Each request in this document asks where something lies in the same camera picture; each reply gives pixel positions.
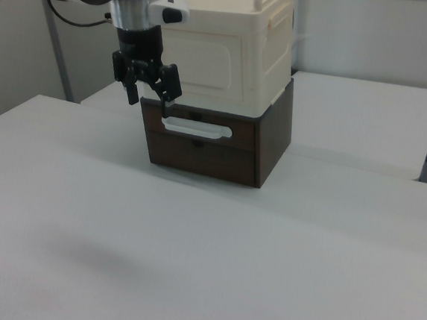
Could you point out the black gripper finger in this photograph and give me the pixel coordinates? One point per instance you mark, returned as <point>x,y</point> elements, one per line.
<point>129,77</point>
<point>169,83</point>

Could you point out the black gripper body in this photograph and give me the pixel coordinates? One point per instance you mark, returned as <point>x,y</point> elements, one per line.
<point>141,47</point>

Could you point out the cream cabinet door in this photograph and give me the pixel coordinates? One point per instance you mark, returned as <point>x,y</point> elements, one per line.
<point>206,66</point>

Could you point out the cream plastic cabinet box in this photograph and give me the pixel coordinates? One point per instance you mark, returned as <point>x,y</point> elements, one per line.
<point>271,60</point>

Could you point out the brown drawer with finger notch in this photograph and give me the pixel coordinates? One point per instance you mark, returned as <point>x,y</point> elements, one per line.
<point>205,163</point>

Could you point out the dark brown wooden drawer chest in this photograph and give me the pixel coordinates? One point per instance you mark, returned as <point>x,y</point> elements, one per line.
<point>275,135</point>

